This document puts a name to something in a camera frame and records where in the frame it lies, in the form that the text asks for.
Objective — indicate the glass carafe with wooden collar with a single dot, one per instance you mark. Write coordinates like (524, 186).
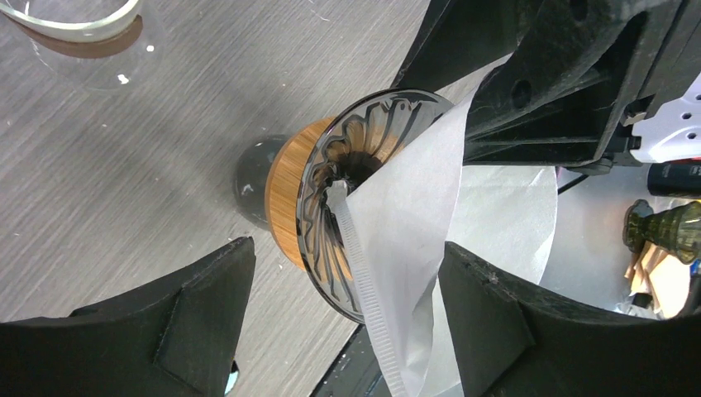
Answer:
(103, 46)

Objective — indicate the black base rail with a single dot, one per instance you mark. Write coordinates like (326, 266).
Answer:
(354, 372)

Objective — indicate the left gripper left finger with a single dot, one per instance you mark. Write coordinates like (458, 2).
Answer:
(174, 336)

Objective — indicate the grey ribbed dripper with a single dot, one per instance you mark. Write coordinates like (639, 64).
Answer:
(356, 143)

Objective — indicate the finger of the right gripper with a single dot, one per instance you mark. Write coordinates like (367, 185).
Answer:
(456, 38)

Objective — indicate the dark glass carafe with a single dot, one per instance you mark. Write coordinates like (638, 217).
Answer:
(250, 175)

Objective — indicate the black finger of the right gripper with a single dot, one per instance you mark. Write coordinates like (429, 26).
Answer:
(580, 71)

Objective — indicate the white paper coffee filter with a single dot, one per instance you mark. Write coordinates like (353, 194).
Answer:
(394, 228)

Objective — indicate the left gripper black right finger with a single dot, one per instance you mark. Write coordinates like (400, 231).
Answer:
(514, 338)

